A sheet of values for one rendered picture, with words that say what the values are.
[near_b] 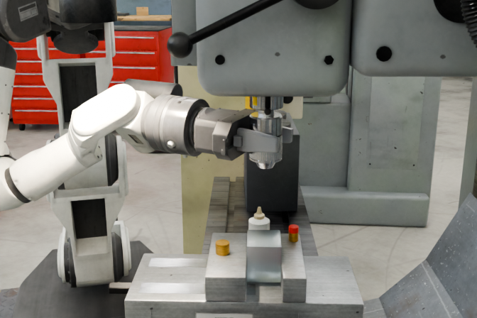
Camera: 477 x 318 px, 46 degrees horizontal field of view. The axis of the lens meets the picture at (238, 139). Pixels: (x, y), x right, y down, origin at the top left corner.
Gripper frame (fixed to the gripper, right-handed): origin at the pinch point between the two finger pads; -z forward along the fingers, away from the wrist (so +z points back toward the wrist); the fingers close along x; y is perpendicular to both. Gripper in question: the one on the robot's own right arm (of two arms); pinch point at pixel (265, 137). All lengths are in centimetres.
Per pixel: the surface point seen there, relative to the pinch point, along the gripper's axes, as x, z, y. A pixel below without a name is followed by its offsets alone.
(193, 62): -6.0, 8.3, -10.8
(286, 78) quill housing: -8.2, -5.9, -10.3
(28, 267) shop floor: 121, 182, 126
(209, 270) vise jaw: -6.3, 5.7, 19.5
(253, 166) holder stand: 39.6, 19.4, 19.4
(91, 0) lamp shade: -14.9, 17.5, -18.9
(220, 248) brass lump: -1.7, 6.3, 18.2
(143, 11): 713, 518, 35
